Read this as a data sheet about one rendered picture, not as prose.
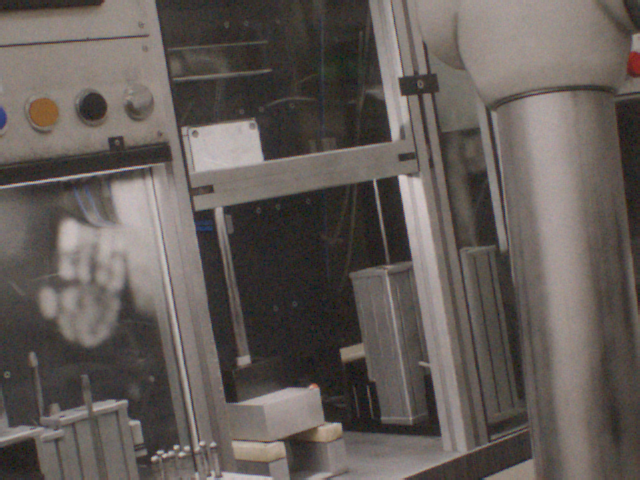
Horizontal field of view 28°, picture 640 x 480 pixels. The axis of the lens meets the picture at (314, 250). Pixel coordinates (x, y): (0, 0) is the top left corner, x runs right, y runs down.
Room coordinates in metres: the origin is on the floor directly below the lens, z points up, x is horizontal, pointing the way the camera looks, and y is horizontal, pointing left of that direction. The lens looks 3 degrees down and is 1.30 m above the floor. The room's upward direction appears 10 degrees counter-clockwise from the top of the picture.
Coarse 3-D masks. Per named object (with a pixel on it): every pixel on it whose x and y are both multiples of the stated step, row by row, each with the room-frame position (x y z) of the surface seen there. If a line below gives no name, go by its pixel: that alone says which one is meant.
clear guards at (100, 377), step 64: (192, 0) 1.52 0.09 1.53; (256, 0) 1.58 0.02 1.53; (320, 0) 1.65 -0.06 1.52; (384, 0) 1.72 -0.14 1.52; (192, 64) 1.51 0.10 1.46; (256, 64) 1.57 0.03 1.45; (320, 64) 1.63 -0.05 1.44; (384, 64) 1.70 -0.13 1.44; (192, 128) 1.50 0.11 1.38; (256, 128) 1.56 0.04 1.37; (320, 128) 1.62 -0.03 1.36; (384, 128) 1.69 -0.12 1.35; (448, 128) 1.77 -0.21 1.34; (0, 192) 1.34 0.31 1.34; (64, 192) 1.39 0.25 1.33; (128, 192) 1.44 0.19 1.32; (192, 192) 1.49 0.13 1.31; (256, 192) 1.55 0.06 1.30; (448, 192) 1.75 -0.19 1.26; (0, 256) 1.33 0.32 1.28; (64, 256) 1.38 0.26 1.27; (128, 256) 1.43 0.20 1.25; (0, 320) 1.32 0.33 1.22; (64, 320) 1.37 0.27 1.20; (128, 320) 1.42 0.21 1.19; (512, 320) 1.81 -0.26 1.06; (0, 384) 1.31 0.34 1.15; (64, 384) 1.36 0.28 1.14; (128, 384) 1.41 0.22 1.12; (512, 384) 1.79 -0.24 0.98; (0, 448) 1.31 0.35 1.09; (64, 448) 1.35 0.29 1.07; (128, 448) 1.40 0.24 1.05; (192, 448) 1.45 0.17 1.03
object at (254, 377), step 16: (224, 224) 1.76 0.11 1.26; (224, 240) 1.76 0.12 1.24; (224, 256) 1.76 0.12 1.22; (224, 272) 1.76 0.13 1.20; (224, 288) 1.76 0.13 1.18; (240, 304) 1.77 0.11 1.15; (240, 320) 1.76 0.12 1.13; (240, 336) 1.76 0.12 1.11; (240, 352) 1.76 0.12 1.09; (224, 368) 1.75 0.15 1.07; (240, 368) 1.73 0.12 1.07; (256, 368) 1.74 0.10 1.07; (272, 368) 1.76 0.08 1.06; (224, 384) 1.74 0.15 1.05; (240, 384) 1.72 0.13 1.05; (256, 384) 1.74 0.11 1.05; (272, 384) 1.76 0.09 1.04; (240, 400) 1.72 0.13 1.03
